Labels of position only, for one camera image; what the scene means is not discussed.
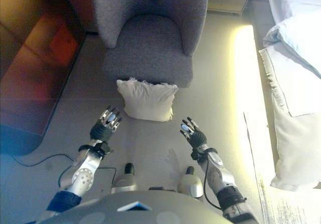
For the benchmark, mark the brown wooden cabinet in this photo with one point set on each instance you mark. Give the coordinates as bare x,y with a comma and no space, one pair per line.
37,70

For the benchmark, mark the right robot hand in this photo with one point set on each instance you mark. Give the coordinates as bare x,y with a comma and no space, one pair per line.
196,137

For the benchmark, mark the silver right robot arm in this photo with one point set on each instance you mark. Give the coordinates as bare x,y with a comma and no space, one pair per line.
225,178

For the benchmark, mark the grey fabric armchair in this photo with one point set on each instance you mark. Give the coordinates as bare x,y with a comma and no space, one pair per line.
150,45

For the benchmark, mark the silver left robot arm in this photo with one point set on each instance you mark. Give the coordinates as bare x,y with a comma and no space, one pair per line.
84,176

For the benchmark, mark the grey robot torso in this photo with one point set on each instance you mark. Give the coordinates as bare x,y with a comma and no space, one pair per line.
125,214

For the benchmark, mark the silver right robot leg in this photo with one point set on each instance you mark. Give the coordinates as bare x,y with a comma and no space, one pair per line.
190,183

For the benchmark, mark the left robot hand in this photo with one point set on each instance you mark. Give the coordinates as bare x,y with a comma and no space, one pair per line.
101,131

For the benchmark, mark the silver robot leg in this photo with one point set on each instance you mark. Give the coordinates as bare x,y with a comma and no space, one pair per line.
190,183
124,181

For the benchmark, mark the grey bed frame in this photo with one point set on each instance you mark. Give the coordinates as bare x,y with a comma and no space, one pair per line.
258,15

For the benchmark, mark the white bed pillow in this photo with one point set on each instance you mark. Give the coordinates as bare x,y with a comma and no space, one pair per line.
293,40

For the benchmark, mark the white fringed cushion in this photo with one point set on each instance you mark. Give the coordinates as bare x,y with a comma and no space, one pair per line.
148,101

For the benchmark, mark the white bed sheet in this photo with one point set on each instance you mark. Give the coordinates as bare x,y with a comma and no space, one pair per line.
293,0

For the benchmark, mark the silver left robot leg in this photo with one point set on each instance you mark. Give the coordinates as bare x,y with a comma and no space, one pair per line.
124,181

